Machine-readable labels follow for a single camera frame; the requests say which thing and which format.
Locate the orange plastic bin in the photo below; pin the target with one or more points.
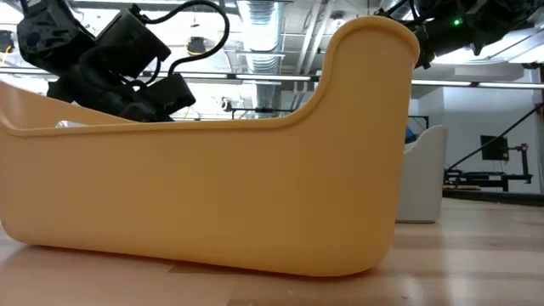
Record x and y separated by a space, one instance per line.
212 191

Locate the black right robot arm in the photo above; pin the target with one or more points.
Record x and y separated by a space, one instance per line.
450 30

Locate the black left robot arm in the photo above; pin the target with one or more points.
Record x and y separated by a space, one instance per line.
51 34

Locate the black ceiling lamp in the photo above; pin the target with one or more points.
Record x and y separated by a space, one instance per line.
196 46

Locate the white plastic bin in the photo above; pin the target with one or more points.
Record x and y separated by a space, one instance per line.
421 183

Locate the black monitor stand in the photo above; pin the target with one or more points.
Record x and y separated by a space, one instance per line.
495 148

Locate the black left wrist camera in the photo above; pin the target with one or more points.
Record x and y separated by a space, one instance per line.
132 38

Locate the silver ceiling duct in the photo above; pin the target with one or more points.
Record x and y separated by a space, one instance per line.
263 42

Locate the black metal rig frame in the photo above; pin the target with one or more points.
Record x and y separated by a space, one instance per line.
501 197

